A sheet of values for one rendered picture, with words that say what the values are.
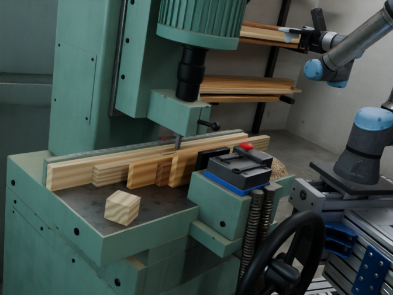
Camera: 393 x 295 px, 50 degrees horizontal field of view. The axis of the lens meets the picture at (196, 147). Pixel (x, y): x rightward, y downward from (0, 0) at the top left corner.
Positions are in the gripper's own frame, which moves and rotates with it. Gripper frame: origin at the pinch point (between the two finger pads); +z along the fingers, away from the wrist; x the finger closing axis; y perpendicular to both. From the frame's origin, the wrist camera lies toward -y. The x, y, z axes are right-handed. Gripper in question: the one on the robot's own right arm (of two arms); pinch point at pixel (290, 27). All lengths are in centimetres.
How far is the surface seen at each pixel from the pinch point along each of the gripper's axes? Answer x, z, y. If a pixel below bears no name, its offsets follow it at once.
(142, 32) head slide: -95, -43, -9
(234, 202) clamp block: -94, -77, 16
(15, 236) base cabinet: -122, -22, 49
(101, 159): -110, -54, 14
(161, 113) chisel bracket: -93, -49, 8
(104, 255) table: -118, -73, 22
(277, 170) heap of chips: -66, -63, 23
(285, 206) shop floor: 70, 41, 134
